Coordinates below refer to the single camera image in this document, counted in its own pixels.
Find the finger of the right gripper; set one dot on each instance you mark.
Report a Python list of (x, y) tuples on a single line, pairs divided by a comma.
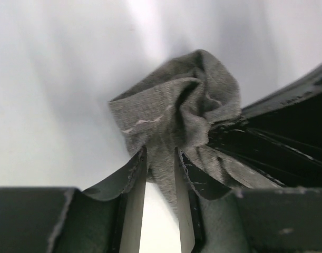
[(279, 136)]

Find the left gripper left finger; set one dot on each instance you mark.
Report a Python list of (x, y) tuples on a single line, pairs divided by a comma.
[(106, 217)]

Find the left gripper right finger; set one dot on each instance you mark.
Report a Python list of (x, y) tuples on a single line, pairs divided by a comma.
[(215, 218)]

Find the grey cloth napkin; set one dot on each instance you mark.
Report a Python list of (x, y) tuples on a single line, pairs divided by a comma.
[(175, 107)]

